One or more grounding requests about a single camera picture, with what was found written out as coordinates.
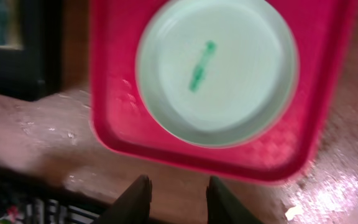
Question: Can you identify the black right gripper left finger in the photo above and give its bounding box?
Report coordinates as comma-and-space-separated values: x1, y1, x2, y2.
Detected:
93, 175, 152, 224

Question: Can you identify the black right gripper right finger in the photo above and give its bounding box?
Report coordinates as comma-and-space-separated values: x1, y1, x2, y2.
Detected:
206, 176, 263, 224

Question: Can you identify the light green plate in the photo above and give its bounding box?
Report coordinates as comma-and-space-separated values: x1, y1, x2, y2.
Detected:
135, 0, 299, 147

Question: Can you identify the green yellow sponge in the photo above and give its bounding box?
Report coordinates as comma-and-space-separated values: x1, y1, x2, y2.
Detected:
0, 0, 23, 50

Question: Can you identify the black rectangular tray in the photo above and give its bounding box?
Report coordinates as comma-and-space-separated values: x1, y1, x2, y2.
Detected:
0, 0, 63, 101

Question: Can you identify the red plastic tray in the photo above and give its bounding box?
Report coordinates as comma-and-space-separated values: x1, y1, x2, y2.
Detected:
89, 0, 358, 184

